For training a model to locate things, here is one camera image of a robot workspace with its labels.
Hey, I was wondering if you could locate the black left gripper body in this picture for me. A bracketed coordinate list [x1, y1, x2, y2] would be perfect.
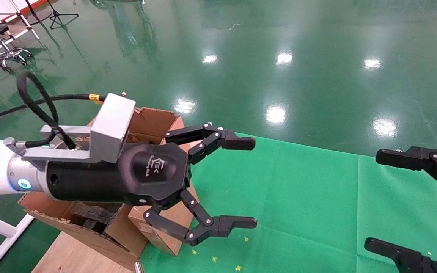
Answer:
[46, 142, 192, 207]

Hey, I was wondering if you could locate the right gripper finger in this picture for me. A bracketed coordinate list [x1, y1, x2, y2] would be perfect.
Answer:
[376, 144, 437, 199]
[365, 237, 437, 273]

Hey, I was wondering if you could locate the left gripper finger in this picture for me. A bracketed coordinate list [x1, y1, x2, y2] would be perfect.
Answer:
[144, 190, 258, 246]
[165, 122, 256, 164]

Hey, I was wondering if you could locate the small brown cardboard box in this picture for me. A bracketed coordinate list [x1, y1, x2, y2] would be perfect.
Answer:
[128, 186, 200, 256]

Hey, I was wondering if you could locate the large open cardboard carton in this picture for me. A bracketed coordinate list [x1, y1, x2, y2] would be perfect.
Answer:
[18, 107, 185, 271]

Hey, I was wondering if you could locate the green table cloth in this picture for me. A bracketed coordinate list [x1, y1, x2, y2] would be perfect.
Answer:
[139, 133, 437, 273]

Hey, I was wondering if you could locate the black foam block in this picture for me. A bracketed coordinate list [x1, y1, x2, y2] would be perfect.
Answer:
[71, 202, 122, 232]

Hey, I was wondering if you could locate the black tripod stand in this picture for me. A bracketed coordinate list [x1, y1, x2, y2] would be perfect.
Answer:
[46, 0, 79, 30]

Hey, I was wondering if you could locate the black round-base stand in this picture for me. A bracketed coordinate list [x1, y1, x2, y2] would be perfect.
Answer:
[23, 0, 53, 25]

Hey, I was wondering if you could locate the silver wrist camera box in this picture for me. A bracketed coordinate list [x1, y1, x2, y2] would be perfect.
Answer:
[4, 93, 136, 163]

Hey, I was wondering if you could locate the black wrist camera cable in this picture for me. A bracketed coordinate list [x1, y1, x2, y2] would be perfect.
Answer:
[0, 71, 107, 150]

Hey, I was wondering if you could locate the white pipe rack frame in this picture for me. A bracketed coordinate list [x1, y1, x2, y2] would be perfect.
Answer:
[0, 0, 41, 78]

